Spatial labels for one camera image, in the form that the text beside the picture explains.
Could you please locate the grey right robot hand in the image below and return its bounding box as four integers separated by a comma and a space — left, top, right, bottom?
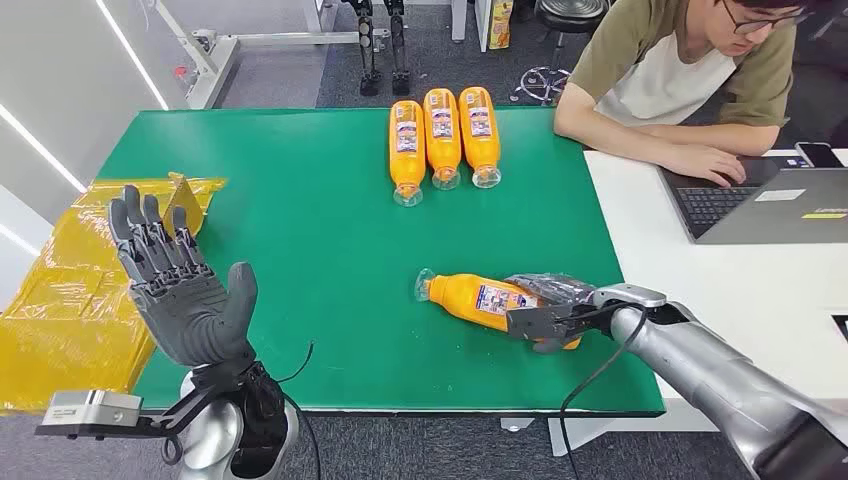
107, 184, 260, 370

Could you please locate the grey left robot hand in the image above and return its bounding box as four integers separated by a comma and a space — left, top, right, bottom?
504, 272, 602, 356

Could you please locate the orange bottle with clear cap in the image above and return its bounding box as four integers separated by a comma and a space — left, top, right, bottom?
458, 86, 503, 190
388, 99, 427, 208
422, 87, 463, 192
414, 268, 584, 352

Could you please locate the green table mat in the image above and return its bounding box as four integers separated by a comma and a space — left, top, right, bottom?
95, 107, 667, 419

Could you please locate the yellow plastic wrapped package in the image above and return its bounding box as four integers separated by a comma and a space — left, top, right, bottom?
0, 172, 228, 417

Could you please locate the person's hand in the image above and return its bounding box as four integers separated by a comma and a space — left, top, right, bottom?
662, 144, 749, 189

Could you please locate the grey laptop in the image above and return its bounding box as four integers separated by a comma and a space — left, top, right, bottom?
657, 154, 848, 246

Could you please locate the person with glasses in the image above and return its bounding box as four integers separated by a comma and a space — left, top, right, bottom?
553, 0, 819, 189

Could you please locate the yellow carton box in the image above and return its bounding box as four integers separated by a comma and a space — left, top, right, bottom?
488, 0, 515, 52

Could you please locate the black robot leg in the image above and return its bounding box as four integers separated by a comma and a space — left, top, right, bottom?
343, 0, 384, 98
384, 0, 413, 98

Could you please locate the black stool with chrome base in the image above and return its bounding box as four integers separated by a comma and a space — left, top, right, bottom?
508, 0, 612, 107

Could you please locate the black smartphone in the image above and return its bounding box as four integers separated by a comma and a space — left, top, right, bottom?
794, 140, 846, 170

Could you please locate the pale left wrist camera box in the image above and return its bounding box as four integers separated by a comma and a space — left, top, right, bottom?
591, 283, 668, 311

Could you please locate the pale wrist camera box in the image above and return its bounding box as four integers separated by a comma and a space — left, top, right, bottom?
40, 389, 144, 431
591, 283, 668, 311

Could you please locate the black cable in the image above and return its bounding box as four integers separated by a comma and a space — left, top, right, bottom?
273, 341, 324, 480
558, 306, 649, 480

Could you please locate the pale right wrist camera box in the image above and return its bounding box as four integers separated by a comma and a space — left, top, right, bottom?
40, 389, 144, 431

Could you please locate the white wall light strip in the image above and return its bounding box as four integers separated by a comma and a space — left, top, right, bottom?
0, 223, 41, 258
0, 102, 89, 195

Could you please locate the white metal frame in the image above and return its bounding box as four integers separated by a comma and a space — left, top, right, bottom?
150, 0, 392, 111

